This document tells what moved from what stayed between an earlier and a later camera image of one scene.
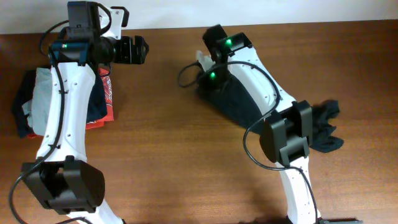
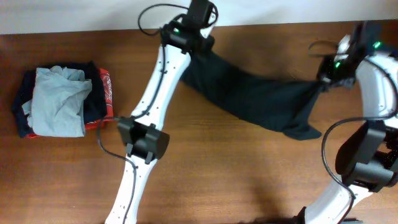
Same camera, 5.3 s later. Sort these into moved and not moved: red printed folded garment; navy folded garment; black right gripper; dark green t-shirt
Moved: black right gripper; dark green t-shirt
Not moved: red printed folded garment; navy folded garment
